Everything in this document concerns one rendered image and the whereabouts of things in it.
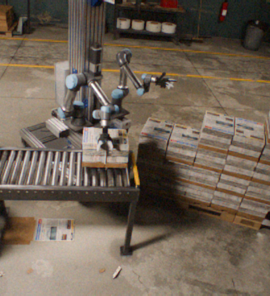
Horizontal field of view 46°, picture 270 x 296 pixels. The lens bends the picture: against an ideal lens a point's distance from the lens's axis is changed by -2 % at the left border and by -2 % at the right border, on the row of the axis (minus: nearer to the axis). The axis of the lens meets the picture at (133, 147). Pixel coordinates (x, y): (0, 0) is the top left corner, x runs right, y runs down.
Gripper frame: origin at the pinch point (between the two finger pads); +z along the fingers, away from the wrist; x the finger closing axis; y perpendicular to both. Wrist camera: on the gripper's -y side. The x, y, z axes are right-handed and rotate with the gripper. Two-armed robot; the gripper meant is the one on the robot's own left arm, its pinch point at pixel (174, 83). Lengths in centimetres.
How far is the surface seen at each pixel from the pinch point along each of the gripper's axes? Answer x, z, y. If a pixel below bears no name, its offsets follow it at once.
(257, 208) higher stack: 39, 118, 92
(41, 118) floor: -22, -197, 129
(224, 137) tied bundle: 36, 63, 19
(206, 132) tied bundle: 39, 47, 18
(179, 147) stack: 44, 25, 41
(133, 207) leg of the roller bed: 126, 12, 47
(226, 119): 10, 59, 17
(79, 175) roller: 130, -35, 29
